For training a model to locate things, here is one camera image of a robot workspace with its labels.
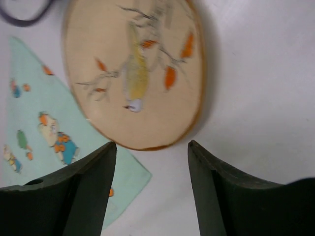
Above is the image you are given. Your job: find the purple ceramic cup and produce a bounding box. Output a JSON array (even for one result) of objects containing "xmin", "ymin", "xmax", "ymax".
[{"xmin": 0, "ymin": 0, "xmax": 56, "ymax": 28}]

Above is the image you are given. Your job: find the mint green cartoon cloth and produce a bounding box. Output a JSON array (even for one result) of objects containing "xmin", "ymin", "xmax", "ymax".
[{"xmin": 0, "ymin": 36, "xmax": 153, "ymax": 231}]

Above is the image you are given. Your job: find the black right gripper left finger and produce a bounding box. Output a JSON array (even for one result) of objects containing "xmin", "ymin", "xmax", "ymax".
[{"xmin": 0, "ymin": 142, "xmax": 117, "ymax": 236}]

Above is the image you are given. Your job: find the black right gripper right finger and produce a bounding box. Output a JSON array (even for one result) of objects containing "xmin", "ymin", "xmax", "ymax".
[{"xmin": 188, "ymin": 141, "xmax": 315, "ymax": 236}]

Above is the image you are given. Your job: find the beige patterned plate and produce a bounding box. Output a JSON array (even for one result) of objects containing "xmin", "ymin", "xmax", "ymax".
[{"xmin": 63, "ymin": 0, "xmax": 207, "ymax": 151}]

